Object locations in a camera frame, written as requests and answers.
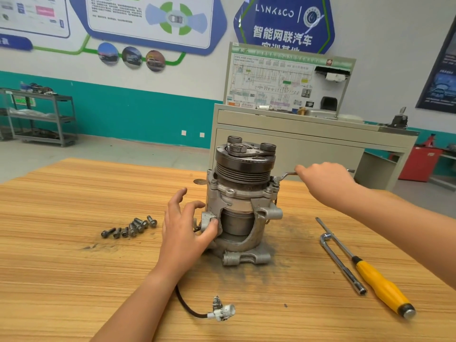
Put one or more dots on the blue hexagon wall sign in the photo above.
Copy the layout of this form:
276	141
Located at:
285	21

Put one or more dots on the red cabinet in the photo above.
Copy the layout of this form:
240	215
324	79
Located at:
420	164

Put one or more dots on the dark wall poster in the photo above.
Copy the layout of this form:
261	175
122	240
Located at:
440	74

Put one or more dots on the silver L-shaped socket wrench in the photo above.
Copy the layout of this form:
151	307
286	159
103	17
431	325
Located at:
342	263

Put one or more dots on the beige workbench cabinet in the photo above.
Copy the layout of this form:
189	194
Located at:
313	139

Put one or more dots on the person's right hand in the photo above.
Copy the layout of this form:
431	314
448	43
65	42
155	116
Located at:
324	183

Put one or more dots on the small black device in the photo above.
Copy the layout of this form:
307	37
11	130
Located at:
399	120

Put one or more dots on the silver combination wrench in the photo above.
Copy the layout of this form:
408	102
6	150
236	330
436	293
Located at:
285	174

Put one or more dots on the dark round table grommet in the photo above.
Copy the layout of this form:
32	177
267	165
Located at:
200	181

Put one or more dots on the round photo wall decal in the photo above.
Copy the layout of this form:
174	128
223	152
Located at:
132	57
155	60
108	53

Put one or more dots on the grey metal shelf cart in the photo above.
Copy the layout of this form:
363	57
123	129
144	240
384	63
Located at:
41	117
3	121

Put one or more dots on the grey metal compressor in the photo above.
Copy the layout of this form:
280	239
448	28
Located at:
242	203

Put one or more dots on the person's left hand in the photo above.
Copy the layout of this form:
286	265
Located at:
182	238

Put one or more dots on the blue rounded infographic panel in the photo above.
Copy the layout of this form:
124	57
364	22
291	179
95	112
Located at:
128	21

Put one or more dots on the white wiring display board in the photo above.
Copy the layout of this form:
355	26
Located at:
267	78

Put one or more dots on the person's right forearm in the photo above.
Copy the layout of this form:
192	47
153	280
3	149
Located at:
410	235

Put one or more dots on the person's left forearm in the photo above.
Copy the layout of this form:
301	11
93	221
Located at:
135	313

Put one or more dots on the white infographic wall panel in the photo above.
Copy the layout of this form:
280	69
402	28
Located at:
32	14

